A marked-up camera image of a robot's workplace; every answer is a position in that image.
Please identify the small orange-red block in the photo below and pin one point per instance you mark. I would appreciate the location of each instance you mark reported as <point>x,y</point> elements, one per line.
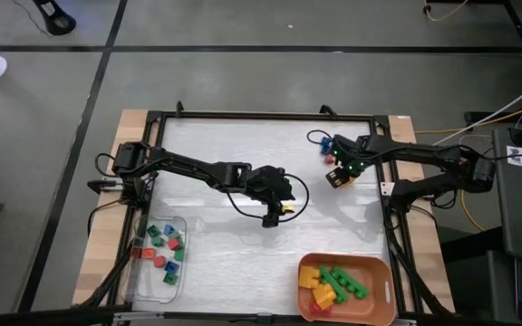
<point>148,253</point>

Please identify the silver metal bar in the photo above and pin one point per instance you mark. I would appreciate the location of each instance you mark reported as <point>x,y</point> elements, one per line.
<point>188,316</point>

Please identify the small yellow block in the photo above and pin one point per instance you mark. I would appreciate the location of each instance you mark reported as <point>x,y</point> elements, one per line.
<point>288,208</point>

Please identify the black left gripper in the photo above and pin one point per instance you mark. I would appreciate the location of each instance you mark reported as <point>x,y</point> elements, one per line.
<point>267,181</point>

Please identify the orange plastic bin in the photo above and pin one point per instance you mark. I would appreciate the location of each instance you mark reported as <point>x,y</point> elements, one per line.
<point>379,271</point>

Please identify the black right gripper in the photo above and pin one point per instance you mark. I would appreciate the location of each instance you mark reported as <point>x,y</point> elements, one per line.
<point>349,151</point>

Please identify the black stand base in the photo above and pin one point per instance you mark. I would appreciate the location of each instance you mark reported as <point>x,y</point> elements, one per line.
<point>57,20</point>

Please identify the black frame clamp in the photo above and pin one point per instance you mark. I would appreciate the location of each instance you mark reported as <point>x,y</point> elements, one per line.
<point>329,109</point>
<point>179,108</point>

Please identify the small blue block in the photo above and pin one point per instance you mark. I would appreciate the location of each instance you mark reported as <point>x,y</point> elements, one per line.
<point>325,145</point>
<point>171,266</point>
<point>168,229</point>

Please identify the dark grey cabinet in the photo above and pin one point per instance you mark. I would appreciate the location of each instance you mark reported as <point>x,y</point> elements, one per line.
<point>474,280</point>

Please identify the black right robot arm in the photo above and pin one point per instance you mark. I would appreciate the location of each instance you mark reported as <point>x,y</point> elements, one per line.
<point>415,150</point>

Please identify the clear plastic bin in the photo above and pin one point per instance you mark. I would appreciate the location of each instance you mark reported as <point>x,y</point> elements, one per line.
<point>161,292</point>

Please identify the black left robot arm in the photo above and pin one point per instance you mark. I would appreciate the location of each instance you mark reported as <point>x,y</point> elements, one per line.
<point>184,162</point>

